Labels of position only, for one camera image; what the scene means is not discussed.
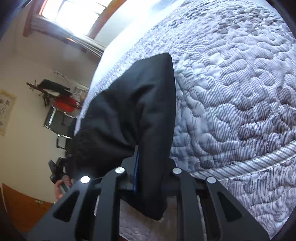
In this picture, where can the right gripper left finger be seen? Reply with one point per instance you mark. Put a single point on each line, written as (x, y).
(89, 210)

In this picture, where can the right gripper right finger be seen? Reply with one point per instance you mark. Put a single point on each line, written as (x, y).
(206, 210)

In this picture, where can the black pants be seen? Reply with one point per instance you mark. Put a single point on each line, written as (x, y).
(135, 114)

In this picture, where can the person's left hand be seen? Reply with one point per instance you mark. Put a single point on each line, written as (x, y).
(58, 189)

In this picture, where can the wooden door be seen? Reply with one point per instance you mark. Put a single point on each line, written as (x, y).
(24, 211)

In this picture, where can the red bag on rack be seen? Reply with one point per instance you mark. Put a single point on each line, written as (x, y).
(66, 103)

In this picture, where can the wooden coat rack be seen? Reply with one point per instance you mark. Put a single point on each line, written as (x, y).
(47, 94)

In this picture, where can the black garment on rack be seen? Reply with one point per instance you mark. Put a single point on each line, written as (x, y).
(50, 85)

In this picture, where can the grey curtain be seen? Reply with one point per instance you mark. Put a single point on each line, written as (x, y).
(45, 26)

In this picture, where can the quilted grey mattress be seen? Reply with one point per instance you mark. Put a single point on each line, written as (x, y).
(234, 64)

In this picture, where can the black metal frame chair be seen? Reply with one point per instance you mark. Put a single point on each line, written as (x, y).
(61, 123)

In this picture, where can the white wire rack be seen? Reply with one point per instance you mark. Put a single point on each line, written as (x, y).
(80, 93)

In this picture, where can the framed wall picture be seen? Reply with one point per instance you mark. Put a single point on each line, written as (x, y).
(7, 103)

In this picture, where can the wooden window frame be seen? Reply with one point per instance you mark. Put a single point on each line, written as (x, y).
(80, 17)

